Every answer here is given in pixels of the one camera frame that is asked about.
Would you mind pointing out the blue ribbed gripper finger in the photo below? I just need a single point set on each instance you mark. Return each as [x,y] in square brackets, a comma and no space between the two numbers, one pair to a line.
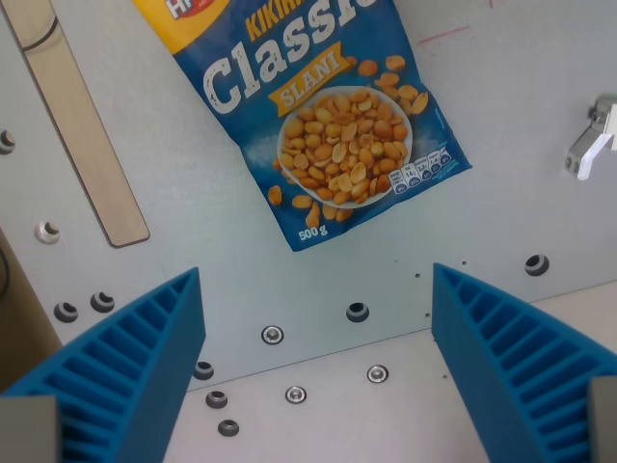
[506,366]
[120,366]

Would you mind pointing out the grey socket head screw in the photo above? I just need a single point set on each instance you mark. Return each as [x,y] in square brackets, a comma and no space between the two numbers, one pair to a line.
[47,232]
[102,302]
[204,370]
[65,312]
[228,427]
[357,312]
[216,399]
[6,142]

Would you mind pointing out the shiny countersunk hex bolt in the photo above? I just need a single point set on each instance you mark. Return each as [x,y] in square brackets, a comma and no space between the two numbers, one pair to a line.
[295,394]
[272,334]
[377,373]

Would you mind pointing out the white plastic clip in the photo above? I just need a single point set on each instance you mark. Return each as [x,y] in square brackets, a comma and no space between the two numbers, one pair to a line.
[593,156]

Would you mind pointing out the long wooden strip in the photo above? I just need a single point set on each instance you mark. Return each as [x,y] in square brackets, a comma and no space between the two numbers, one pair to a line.
[82,125]

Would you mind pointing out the blue salted peanuts bag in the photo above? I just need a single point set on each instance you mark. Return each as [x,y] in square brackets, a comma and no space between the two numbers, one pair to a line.
[332,120]

